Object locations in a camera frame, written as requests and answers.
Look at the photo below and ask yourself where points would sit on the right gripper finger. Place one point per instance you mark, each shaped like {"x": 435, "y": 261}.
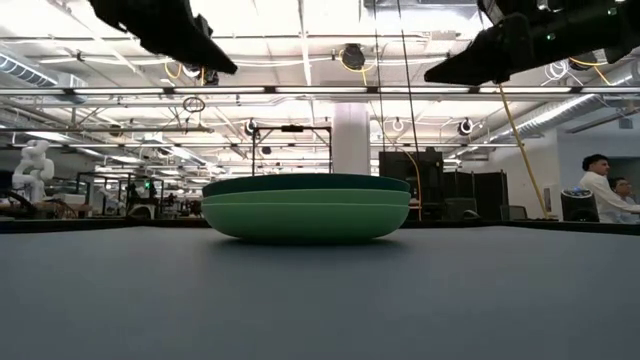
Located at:
{"x": 490, "y": 60}

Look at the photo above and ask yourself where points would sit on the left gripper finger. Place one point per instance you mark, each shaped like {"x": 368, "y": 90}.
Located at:
{"x": 160, "y": 30}

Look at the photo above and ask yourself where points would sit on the dark green plastic plate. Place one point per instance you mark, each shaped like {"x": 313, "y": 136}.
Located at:
{"x": 305, "y": 182}

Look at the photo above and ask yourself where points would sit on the light green plastic plate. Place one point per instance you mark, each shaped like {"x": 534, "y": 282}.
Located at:
{"x": 305, "y": 225}
{"x": 305, "y": 197}

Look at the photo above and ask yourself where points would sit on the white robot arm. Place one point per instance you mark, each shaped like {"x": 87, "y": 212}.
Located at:
{"x": 32, "y": 167}

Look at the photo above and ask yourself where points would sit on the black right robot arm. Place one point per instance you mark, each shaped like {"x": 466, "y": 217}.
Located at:
{"x": 625, "y": 25}

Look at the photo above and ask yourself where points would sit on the black cabinet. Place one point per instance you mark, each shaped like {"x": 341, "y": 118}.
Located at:
{"x": 425, "y": 170}

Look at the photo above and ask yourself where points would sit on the black partition panels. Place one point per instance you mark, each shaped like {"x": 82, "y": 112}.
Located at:
{"x": 475, "y": 192}

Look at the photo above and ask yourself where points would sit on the white round pillar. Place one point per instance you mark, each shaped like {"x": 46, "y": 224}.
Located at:
{"x": 352, "y": 140}

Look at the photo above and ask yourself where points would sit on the person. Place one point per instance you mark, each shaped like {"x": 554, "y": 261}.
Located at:
{"x": 622, "y": 187}
{"x": 600, "y": 190}

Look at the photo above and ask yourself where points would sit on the long ceiling light bar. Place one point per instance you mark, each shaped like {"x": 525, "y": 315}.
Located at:
{"x": 320, "y": 90}

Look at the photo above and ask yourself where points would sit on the black cylindrical device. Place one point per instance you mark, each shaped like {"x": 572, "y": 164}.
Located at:
{"x": 580, "y": 207}

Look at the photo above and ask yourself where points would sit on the silver ventilation duct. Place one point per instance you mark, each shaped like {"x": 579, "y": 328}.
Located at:
{"x": 575, "y": 112}
{"x": 30, "y": 75}

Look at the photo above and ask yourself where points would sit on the black gantry frame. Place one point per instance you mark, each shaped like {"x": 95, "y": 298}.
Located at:
{"x": 292, "y": 128}

